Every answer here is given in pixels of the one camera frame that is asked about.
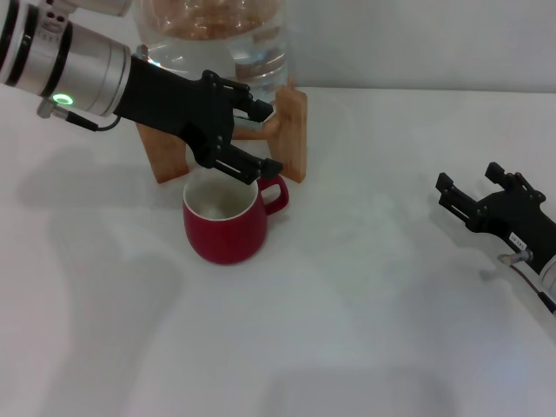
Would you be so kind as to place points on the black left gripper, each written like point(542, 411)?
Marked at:
point(174, 104)

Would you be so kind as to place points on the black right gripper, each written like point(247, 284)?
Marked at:
point(517, 217)

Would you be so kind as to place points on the red ceramic cup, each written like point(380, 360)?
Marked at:
point(226, 239)

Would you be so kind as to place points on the wooden dispenser stand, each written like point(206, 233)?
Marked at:
point(291, 139)

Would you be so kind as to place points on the clear glass water dispenser jar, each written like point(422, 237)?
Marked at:
point(252, 48)

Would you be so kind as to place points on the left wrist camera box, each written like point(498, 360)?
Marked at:
point(95, 5)

